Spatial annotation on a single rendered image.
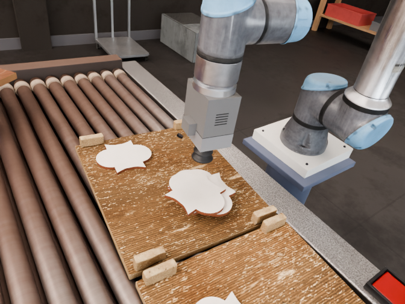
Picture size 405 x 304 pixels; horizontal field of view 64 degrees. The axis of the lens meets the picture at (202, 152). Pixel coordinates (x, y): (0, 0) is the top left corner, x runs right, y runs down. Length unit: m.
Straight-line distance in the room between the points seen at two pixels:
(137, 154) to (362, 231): 1.76
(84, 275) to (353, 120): 0.70
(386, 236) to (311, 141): 1.45
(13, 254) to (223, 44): 0.52
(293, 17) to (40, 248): 0.60
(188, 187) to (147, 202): 0.10
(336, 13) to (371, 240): 4.97
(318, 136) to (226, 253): 0.52
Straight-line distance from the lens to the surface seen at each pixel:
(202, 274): 0.63
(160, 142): 0.91
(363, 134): 0.90
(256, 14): 0.52
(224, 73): 0.52
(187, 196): 0.69
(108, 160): 0.83
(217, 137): 0.57
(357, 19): 6.45
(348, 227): 2.30
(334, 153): 1.11
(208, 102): 0.52
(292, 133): 1.04
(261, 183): 0.87
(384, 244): 2.33
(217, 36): 0.50
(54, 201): 0.77
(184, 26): 4.17
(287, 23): 0.56
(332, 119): 0.94
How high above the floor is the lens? 1.46
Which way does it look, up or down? 36 degrees down
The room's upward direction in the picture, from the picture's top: 10 degrees clockwise
